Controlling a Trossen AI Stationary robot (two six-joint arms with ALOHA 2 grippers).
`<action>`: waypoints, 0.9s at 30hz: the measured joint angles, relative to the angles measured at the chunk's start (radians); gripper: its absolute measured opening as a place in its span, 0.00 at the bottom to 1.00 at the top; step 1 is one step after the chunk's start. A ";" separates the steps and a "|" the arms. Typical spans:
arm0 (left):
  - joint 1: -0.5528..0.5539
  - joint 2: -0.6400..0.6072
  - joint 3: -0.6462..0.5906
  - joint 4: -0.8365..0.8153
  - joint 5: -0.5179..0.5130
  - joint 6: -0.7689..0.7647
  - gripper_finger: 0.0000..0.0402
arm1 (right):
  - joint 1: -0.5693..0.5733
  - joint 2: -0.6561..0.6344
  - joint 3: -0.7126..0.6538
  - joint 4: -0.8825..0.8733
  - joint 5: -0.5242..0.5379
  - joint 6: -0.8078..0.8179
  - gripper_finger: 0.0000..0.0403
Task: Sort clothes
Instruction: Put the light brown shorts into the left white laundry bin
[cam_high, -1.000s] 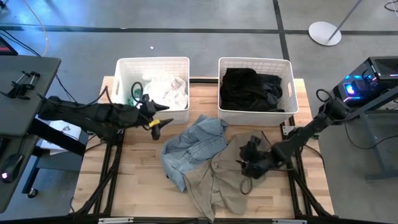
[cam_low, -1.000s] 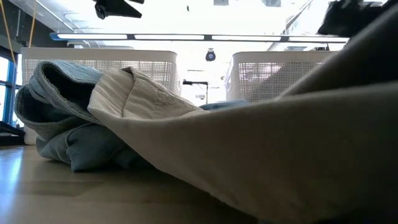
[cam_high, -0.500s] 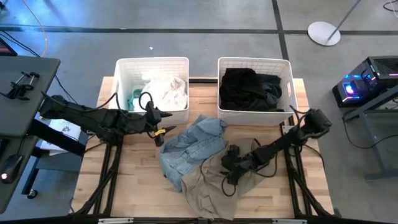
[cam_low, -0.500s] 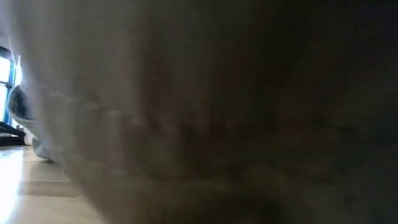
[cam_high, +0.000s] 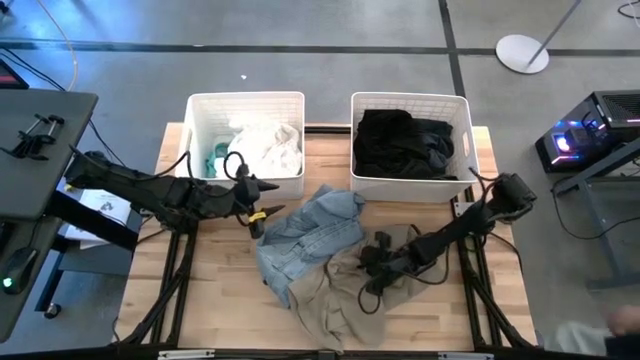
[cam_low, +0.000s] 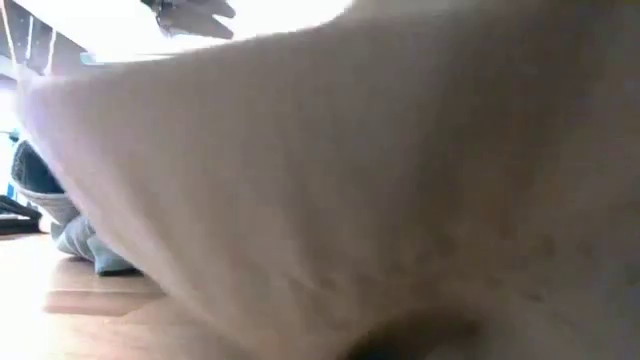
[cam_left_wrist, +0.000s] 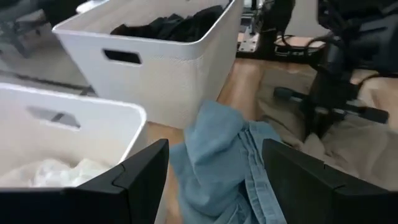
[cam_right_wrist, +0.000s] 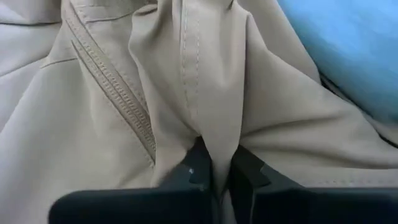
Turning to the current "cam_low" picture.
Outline grey fabric garment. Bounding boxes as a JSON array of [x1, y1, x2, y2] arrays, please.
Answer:
[[14, 183, 82, 227]]

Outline beige knit cloth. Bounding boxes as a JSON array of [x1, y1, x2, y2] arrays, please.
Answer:
[[14, 0, 640, 360]]

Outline light blue denim jeans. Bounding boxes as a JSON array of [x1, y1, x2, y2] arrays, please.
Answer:
[[49, 214, 144, 277]]

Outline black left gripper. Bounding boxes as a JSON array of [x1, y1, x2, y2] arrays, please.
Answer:
[[141, 0, 237, 41]]

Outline black flat base plate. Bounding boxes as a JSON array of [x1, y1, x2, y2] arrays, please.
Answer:
[[0, 194, 44, 236]]

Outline dark grey terry towel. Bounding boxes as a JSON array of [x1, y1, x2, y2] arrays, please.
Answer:
[[10, 139, 66, 196]]

